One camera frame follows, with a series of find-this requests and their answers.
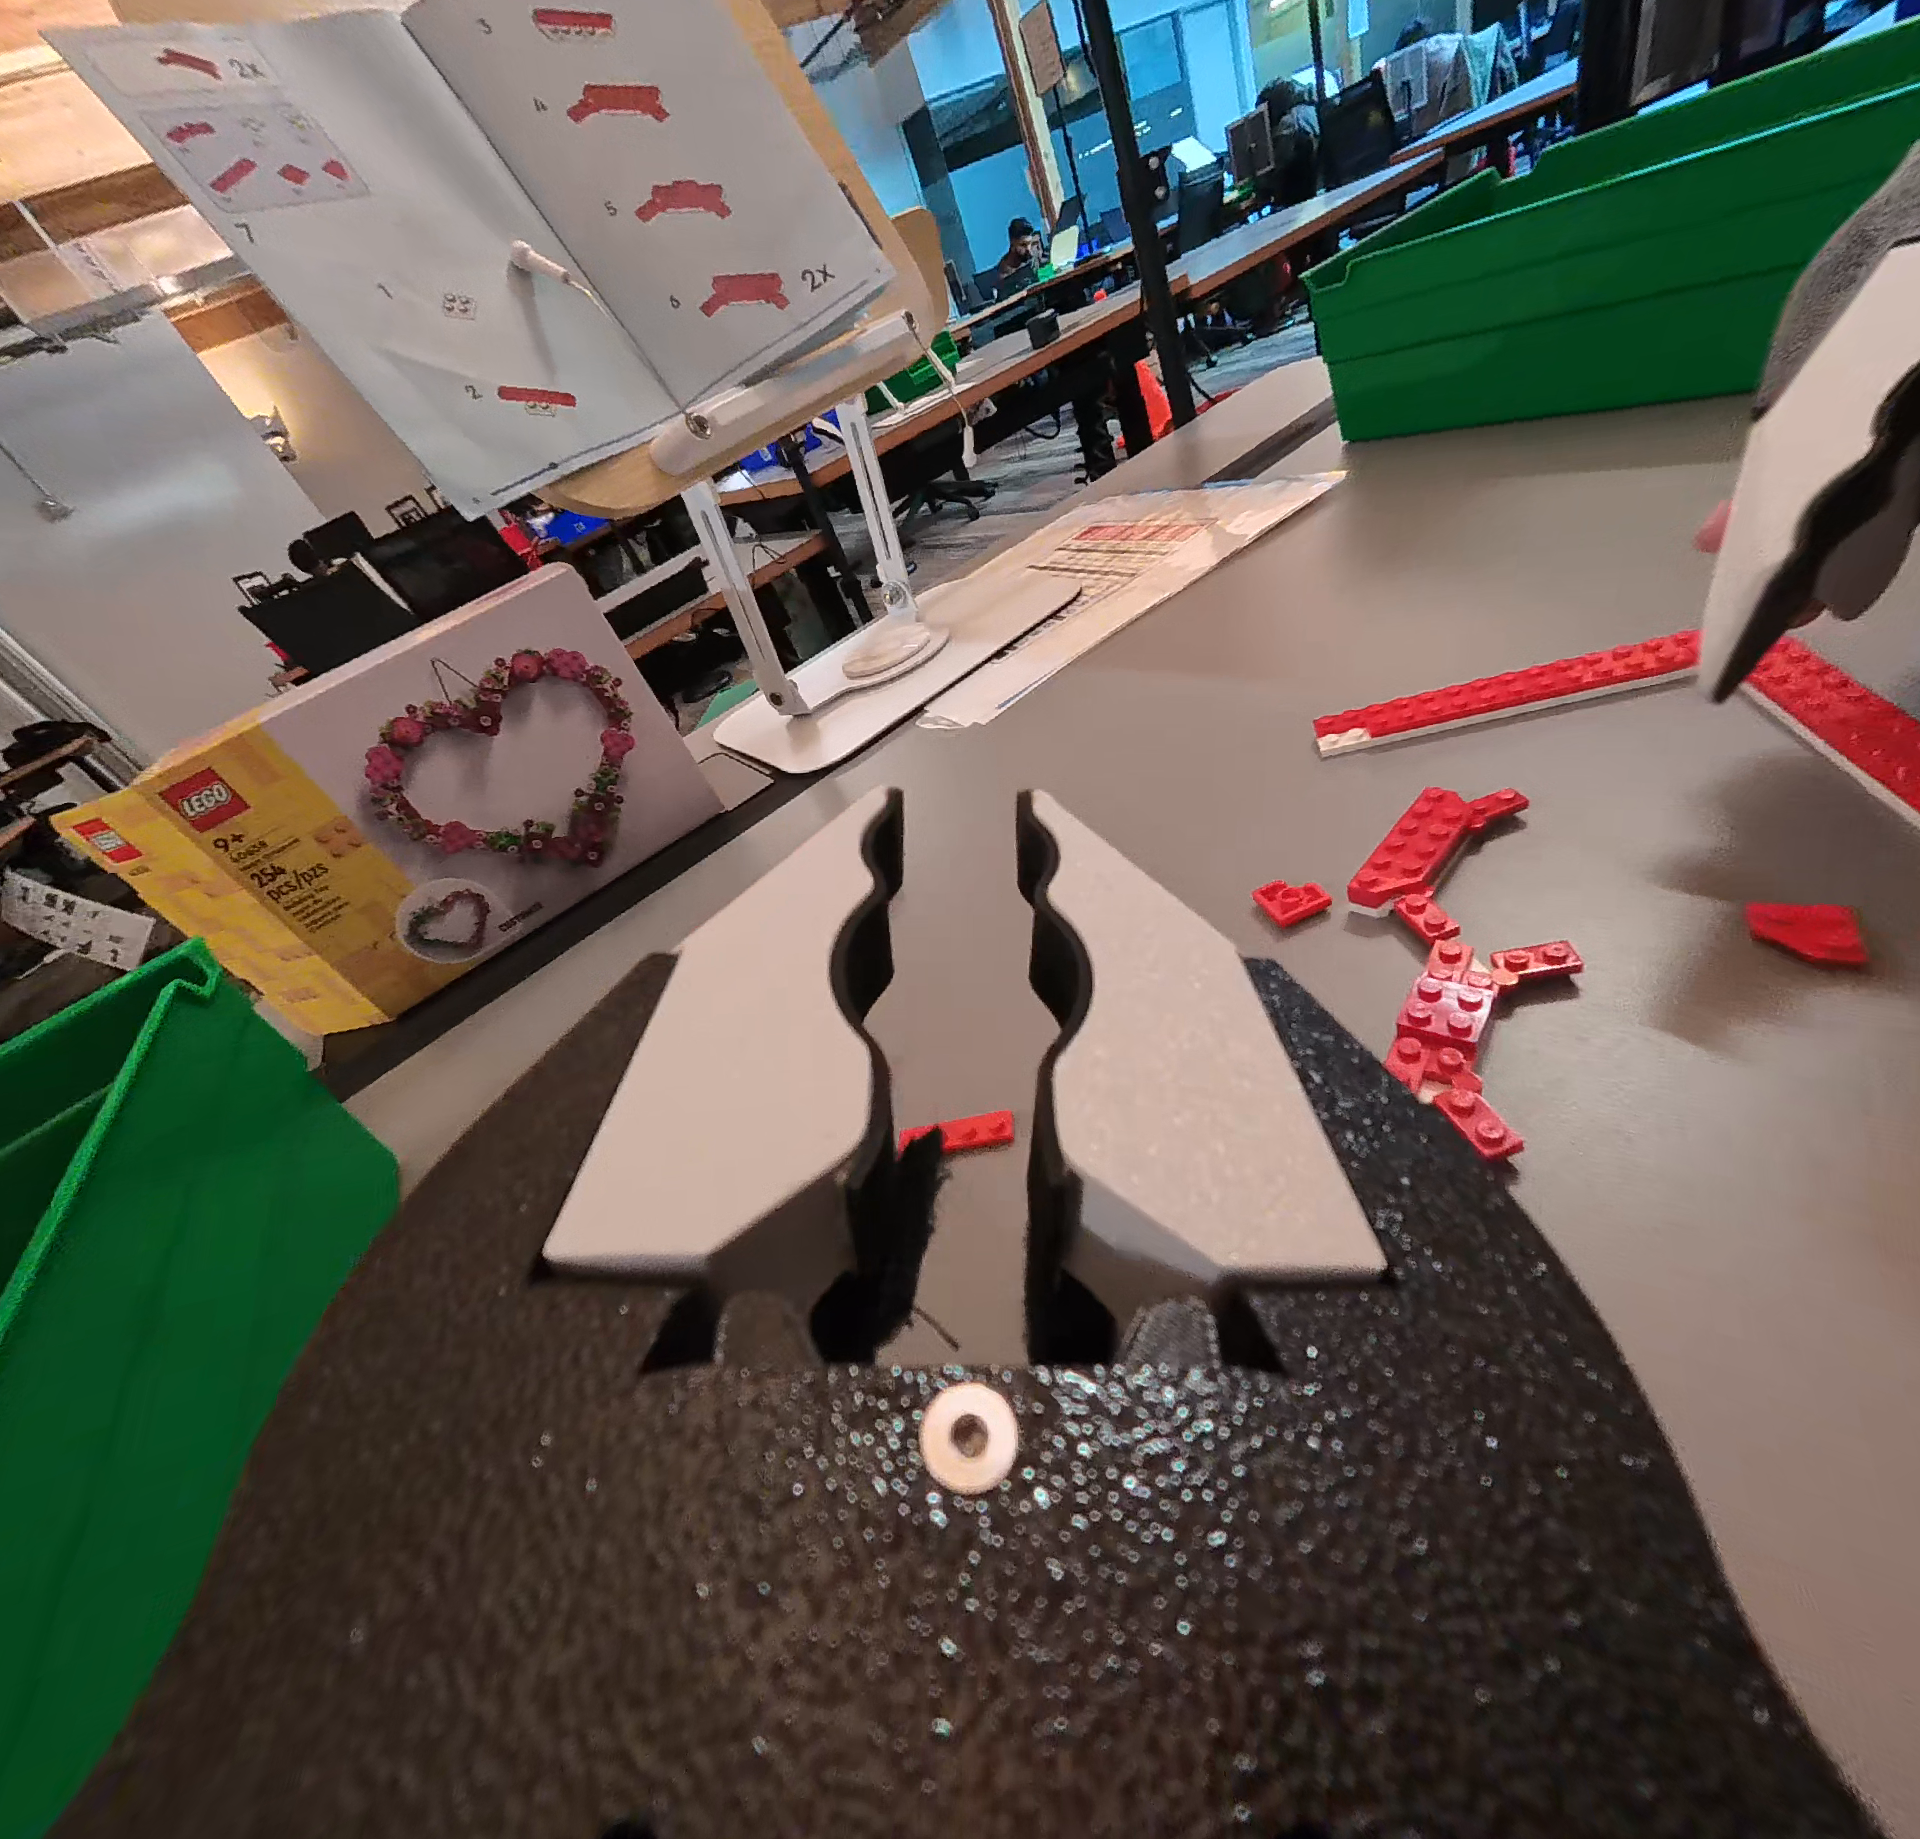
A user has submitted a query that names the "pile of small red lego pieces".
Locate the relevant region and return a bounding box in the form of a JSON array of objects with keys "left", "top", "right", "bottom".
[{"left": 1346, "top": 787, "right": 1585, "bottom": 1164}]

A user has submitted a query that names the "long wooden desk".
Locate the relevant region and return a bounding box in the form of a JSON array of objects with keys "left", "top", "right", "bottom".
[
  {"left": 1394, "top": 58, "right": 1585, "bottom": 175},
  {"left": 706, "top": 149, "right": 1448, "bottom": 521}
]

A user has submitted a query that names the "green plastic bin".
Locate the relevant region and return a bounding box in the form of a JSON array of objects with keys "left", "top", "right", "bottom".
[
  {"left": 0, "top": 938, "right": 400, "bottom": 1839},
  {"left": 1304, "top": 14, "right": 1920, "bottom": 371},
  {"left": 1327, "top": 218, "right": 1920, "bottom": 445}
]

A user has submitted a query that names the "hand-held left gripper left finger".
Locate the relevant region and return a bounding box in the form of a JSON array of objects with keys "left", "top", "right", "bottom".
[{"left": 541, "top": 783, "right": 946, "bottom": 1333}]

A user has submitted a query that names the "printed paper sheet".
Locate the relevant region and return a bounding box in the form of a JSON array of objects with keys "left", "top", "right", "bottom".
[{"left": 0, "top": 871, "right": 161, "bottom": 972}]

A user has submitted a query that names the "long red lego strip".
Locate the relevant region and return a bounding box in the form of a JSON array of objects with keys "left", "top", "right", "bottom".
[
  {"left": 1745, "top": 636, "right": 1920, "bottom": 829},
  {"left": 1313, "top": 631, "right": 1708, "bottom": 754}
]

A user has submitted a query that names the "lego set box heart picture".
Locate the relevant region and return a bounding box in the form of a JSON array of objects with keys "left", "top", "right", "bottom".
[{"left": 51, "top": 564, "right": 725, "bottom": 1039}]

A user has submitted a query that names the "open lego instruction booklet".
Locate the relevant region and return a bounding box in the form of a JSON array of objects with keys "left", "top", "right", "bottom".
[{"left": 43, "top": 0, "right": 900, "bottom": 521}]

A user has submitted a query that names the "black metal post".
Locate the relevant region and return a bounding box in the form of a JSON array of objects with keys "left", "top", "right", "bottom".
[{"left": 1067, "top": 0, "right": 1202, "bottom": 433}]

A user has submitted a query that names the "red lego wedge plate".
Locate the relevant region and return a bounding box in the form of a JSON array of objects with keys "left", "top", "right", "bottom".
[{"left": 1742, "top": 900, "right": 1873, "bottom": 969}]

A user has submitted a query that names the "clear plastic bag with paper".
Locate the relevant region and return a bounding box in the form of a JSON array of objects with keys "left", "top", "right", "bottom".
[{"left": 918, "top": 471, "right": 1349, "bottom": 733}]

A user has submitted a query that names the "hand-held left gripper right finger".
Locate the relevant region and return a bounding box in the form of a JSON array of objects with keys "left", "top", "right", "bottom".
[{"left": 1019, "top": 787, "right": 1391, "bottom": 1315}]

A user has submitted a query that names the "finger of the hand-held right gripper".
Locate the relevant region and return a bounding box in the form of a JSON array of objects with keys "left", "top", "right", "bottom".
[
  {"left": 1699, "top": 189, "right": 1920, "bottom": 706},
  {"left": 1806, "top": 459, "right": 1920, "bottom": 625}
]

